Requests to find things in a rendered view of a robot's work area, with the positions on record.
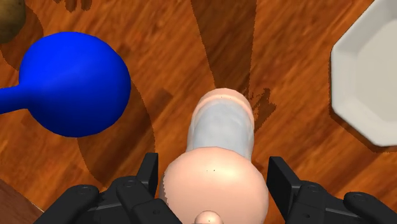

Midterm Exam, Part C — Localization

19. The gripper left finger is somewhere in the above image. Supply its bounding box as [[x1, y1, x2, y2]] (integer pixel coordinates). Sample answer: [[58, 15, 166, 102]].
[[33, 152, 183, 224]]

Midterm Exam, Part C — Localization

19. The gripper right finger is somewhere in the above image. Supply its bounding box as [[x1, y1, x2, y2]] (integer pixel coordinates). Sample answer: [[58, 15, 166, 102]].
[[266, 156, 397, 224]]

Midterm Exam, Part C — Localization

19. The pale pink and grey bottle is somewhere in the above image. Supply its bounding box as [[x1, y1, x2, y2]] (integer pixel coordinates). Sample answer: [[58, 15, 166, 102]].
[[158, 88, 270, 224]]

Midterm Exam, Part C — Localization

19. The blue round-bellied vase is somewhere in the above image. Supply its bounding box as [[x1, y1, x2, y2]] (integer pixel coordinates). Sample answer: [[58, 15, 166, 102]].
[[0, 31, 132, 138]]

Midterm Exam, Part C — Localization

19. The white octagonal plate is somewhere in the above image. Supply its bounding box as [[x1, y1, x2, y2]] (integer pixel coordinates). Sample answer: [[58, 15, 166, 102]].
[[330, 0, 397, 147]]

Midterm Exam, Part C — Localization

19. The brown potato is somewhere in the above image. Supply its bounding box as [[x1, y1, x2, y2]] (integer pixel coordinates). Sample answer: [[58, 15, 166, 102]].
[[0, 0, 27, 45]]

